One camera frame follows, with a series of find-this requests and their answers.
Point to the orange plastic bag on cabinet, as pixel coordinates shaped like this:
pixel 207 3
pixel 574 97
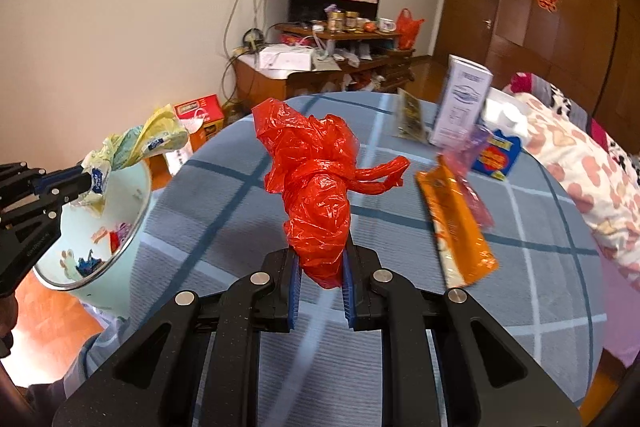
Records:
pixel 408 29

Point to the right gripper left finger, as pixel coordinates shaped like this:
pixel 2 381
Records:
pixel 278 307

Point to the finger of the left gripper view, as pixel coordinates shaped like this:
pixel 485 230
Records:
pixel 32 191

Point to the white milk carton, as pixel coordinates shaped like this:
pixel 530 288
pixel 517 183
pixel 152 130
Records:
pixel 461 101

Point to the red cardboard box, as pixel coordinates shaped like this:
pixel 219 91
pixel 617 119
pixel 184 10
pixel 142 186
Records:
pixel 202 117

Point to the wooden door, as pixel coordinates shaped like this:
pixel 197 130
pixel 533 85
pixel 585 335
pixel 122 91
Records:
pixel 465 30

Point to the white mug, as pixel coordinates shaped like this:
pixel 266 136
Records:
pixel 386 25

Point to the dark flat packet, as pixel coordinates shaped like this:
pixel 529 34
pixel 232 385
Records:
pixel 409 119

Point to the white flat box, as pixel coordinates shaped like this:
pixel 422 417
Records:
pixel 284 57

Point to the striped cow print blanket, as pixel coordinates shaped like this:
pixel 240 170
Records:
pixel 563 106

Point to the pink heart patterned quilt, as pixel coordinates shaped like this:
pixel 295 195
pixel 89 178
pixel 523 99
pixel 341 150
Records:
pixel 601 190

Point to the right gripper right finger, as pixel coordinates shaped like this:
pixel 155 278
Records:
pixel 363 307

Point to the pink translucent plastic bag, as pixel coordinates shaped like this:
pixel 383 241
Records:
pixel 460 158

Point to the light blue trash bin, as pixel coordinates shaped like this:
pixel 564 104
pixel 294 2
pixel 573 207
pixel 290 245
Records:
pixel 80 263

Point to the blue yellow snack box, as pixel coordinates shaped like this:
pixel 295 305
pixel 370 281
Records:
pixel 498 156

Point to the red orange snack wrapper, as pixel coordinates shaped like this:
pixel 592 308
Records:
pixel 118 236

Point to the brown wooden wardrobe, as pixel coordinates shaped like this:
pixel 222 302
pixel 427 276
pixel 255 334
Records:
pixel 587 48

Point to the white green wrapper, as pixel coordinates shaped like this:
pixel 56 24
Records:
pixel 162 132

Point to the red plastic bag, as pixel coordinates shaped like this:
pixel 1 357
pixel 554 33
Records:
pixel 314 166

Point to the wooden tv cabinet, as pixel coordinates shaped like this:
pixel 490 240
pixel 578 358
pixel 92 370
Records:
pixel 343 61

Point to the orange long snack wrapper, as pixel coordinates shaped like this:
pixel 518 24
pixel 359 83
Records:
pixel 463 251

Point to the blue plaid tablecloth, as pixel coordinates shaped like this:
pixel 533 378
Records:
pixel 517 349

